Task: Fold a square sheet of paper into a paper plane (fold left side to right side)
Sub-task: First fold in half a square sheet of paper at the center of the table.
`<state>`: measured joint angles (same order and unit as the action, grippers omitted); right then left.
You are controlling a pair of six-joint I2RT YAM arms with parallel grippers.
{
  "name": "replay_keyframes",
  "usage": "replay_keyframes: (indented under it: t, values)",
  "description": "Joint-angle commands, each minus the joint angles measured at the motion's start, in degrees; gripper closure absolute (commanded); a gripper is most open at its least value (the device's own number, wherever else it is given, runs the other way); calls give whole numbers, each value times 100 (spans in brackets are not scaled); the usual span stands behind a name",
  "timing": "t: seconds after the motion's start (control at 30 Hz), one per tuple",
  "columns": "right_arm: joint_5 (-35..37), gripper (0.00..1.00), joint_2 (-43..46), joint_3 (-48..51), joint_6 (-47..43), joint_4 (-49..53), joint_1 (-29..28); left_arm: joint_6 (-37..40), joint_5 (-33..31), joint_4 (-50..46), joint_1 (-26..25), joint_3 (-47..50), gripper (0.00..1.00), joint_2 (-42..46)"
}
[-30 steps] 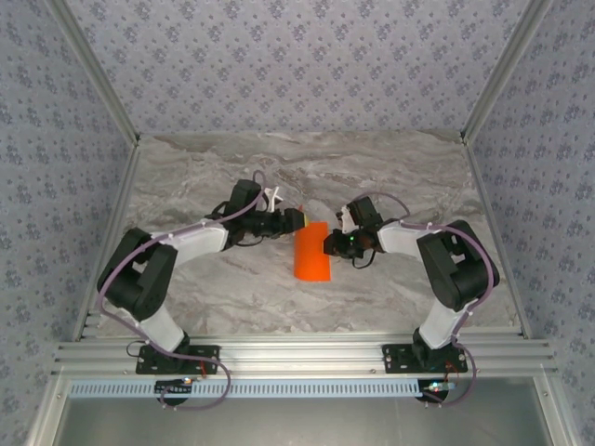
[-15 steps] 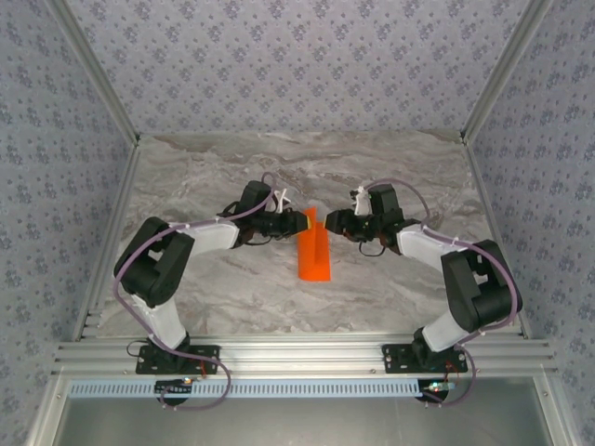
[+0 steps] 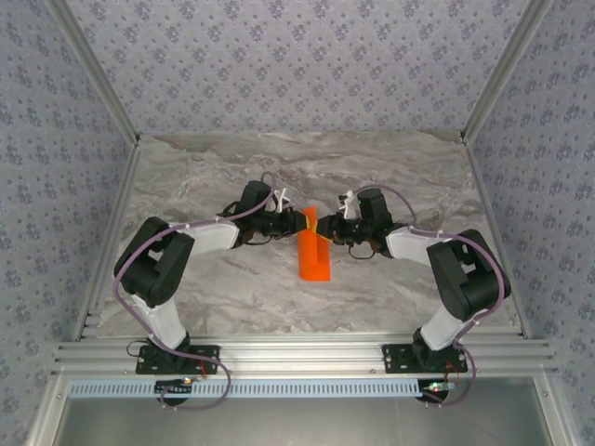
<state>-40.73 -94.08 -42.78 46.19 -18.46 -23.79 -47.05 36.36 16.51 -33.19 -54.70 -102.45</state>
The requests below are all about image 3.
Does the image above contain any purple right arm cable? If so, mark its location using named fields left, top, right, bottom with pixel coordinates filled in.
left=355, top=184, right=512, bottom=409

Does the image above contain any aluminium cross beam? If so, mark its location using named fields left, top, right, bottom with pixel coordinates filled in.
left=51, top=326, right=559, bottom=378

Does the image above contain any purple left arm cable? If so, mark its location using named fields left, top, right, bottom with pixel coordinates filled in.
left=112, top=171, right=280, bottom=413

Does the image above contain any aluminium upright post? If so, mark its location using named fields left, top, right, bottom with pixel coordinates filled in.
left=461, top=0, right=555, bottom=146
left=44, top=0, right=141, bottom=146

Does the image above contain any orange paper sheet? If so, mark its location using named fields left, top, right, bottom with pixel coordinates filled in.
left=296, top=203, right=333, bottom=283

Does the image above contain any slotted grey cable duct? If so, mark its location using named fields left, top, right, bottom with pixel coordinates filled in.
left=68, top=378, right=466, bottom=400

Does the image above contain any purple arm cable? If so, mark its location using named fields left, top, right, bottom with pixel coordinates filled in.
left=355, top=184, right=512, bottom=409
left=112, top=171, right=280, bottom=413

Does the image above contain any aluminium table side rail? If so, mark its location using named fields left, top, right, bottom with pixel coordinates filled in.
left=463, top=138, right=532, bottom=340
left=72, top=138, right=143, bottom=343

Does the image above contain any black bracket with circuit board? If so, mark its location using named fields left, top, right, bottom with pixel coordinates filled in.
left=155, top=378, right=196, bottom=400
left=417, top=378, right=459, bottom=401

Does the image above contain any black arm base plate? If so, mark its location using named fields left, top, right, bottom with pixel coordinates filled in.
left=135, top=344, right=222, bottom=375
left=380, top=343, right=469, bottom=375

